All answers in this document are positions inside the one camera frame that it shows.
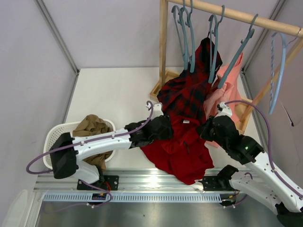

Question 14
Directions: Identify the red skirt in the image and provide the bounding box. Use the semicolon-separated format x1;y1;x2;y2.
141;116;214;185

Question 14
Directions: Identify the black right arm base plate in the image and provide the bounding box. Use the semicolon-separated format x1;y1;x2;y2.
198;175;241;192

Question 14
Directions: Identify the aluminium mounting rail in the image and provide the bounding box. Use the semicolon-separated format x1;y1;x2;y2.
34;169;204;193

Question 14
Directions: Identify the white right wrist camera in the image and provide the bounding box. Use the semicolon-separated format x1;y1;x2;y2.
216;102;232;118

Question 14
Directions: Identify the white slotted cable duct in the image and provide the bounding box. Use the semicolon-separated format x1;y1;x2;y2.
43;192;235;203

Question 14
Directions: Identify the tan garment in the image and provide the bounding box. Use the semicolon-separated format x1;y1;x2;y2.
72;114;113;172

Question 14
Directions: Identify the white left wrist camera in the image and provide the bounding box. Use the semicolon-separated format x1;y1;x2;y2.
146;103;164;119

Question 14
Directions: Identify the red navy plaid garment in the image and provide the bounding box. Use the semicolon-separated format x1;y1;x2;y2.
157;37;212;123

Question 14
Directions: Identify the light blue hanger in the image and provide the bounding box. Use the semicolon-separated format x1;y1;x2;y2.
268;32;287;115

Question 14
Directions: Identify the pink garment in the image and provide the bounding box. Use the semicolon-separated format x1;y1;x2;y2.
203;53;243;119

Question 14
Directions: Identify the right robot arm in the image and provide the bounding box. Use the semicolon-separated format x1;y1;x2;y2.
196;115;303;227

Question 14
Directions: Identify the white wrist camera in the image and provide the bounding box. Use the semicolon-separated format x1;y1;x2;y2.
146;103;164;119
216;102;232;118

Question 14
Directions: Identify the grey-blue hanger with pink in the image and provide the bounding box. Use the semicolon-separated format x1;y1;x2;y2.
217;14;258;89

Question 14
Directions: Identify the grey-blue hanger with plaid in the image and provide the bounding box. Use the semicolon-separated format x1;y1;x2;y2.
208;5;225;84

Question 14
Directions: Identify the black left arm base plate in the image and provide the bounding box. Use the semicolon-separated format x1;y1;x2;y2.
77;175;119;191

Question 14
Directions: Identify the wooden clothes rack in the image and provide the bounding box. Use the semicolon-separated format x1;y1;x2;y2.
150;0;303;133

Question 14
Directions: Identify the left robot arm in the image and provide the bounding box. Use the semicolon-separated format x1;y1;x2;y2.
50;115;173;184

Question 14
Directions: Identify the white perforated laundry basket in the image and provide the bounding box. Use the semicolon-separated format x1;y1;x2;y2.
43;119;116;170

